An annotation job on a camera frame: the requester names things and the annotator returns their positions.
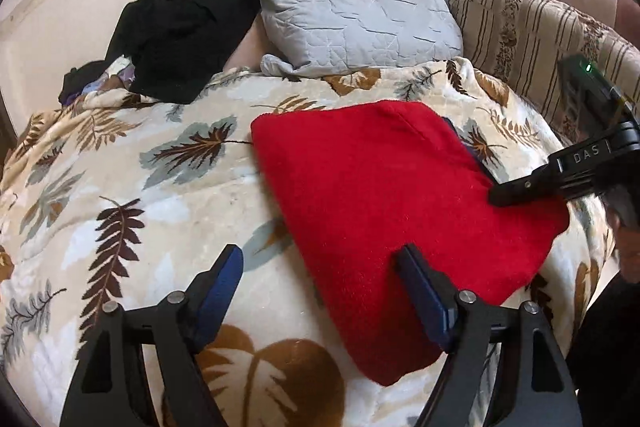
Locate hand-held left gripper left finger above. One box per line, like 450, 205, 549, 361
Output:
59, 244, 245, 427

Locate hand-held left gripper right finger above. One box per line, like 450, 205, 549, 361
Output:
394, 244, 585, 427

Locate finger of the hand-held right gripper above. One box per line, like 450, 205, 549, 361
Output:
488, 157, 564, 208

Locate red and blue sweater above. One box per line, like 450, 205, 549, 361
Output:
250, 99, 572, 388

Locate purple and white small clothes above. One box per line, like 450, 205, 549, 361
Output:
84, 56, 137, 96

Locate leaf print blanket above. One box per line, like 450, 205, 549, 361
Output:
0, 56, 617, 427

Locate beige pillow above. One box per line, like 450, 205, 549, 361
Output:
222, 14, 275, 74

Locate small black cloth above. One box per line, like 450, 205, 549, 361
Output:
58, 60, 110, 106

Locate grey quilted pillow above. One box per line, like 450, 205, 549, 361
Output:
235, 0, 464, 78

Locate large black garment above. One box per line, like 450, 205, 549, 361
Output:
104, 0, 262, 106

